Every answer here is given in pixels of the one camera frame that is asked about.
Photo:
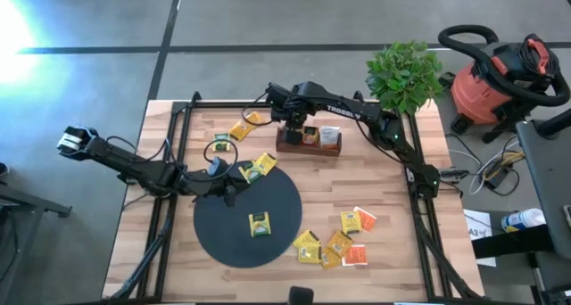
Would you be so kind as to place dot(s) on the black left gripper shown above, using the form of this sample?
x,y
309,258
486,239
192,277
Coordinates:
x,y
214,187

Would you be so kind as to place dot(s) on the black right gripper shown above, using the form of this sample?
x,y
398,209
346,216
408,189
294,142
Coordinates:
x,y
294,126

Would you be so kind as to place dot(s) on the lemon lime tea packet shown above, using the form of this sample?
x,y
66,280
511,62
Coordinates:
x,y
250,172
259,225
266,163
221,142

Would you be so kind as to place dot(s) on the yellow mango tea packet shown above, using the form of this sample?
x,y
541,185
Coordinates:
x,y
350,222
329,260
304,237
311,136
309,253
340,243

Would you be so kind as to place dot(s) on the white orange Tazo tea packet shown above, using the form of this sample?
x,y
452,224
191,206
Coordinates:
x,y
357,255
330,137
368,220

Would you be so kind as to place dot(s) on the round dark woven placemat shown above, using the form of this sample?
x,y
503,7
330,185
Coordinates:
x,y
223,242

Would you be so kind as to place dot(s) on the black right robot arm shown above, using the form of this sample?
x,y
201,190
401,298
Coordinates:
x,y
321,102

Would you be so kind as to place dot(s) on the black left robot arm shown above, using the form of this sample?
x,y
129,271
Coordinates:
x,y
134,169

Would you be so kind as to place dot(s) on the wooden tea organizer box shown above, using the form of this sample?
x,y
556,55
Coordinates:
x,y
308,151

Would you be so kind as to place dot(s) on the green plant in black pot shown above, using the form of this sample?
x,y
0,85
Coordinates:
x,y
401,77

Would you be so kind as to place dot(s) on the orange black shop vacuum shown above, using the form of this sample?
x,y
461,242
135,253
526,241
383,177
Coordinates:
x,y
477,95

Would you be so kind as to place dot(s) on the white paper sheet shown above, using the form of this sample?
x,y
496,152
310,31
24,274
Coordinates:
x,y
477,218

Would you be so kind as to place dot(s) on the black power adapter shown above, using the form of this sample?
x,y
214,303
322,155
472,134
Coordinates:
x,y
497,176

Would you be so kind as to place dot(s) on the black metal stand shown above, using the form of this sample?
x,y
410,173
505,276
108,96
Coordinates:
x,y
27,202

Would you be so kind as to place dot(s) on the blue white spray can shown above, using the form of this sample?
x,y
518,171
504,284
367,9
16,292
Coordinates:
x,y
522,219

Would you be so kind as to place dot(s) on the black flat bar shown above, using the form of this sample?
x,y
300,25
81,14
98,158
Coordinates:
x,y
513,241

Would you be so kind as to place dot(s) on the grey desk top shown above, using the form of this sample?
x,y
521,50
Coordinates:
x,y
548,184

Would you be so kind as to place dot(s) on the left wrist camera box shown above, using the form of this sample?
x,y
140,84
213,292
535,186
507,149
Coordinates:
x,y
217,167

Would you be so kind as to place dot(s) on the black aluminium table frame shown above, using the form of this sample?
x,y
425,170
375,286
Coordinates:
x,y
223,104

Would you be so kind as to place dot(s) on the black table-level camera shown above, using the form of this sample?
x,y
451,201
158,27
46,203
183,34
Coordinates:
x,y
301,296

